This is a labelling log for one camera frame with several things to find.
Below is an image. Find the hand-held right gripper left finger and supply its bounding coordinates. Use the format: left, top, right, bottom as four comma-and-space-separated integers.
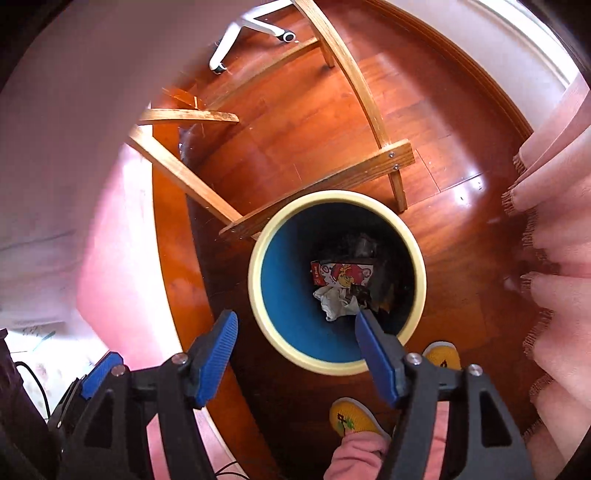
58, 310, 239, 480

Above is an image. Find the red cartoon print carton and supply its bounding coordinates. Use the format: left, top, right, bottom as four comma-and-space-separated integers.
309, 259, 376, 289

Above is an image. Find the pink fringed curtain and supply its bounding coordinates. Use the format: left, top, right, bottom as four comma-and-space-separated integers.
501, 74, 591, 480

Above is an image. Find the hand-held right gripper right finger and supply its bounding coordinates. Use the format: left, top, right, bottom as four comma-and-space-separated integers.
355, 308, 536, 480

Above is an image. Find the cream rimmed trash bin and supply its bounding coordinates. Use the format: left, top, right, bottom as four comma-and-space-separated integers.
248, 190, 427, 376

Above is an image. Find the black patterned wrapper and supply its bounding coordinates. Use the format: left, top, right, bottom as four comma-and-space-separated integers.
348, 284, 376, 311

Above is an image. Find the grey office chair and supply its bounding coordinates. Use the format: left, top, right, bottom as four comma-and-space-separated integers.
209, 0, 298, 73

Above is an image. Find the pink blanket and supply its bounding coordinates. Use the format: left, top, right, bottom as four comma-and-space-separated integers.
0, 0, 324, 480

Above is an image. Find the black cable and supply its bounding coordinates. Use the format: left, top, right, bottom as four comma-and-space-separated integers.
15, 361, 51, 422

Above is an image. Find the person's left pink trouser leg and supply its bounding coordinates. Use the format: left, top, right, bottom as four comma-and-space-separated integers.
323, 431, 393, 480

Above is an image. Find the person's right pink trouser leg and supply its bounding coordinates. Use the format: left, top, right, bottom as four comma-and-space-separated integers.
431, 401, 452, 480

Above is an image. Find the white paper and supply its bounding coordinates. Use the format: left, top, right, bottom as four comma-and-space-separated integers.
313, 285, 361, 322

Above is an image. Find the tree print tablecloth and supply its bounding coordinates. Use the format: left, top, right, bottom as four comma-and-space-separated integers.
0, 318, 109, 384

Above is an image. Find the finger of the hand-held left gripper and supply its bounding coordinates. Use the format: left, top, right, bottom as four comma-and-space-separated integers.
81, 351, 124, 401

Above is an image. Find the black packet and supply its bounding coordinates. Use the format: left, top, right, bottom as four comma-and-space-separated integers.
344, 233, 379, 261

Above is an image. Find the wooden table frame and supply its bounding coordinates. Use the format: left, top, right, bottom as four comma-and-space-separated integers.
124, 0, 416, 241

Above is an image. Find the person's pink trouser leg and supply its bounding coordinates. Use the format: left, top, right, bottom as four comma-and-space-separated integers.
431, 401, 452, 480
323, 431, 393, 480

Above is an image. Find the yellow slipper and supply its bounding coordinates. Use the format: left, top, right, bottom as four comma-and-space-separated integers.
330, 398, 392, 439
422, 342, 462, 371

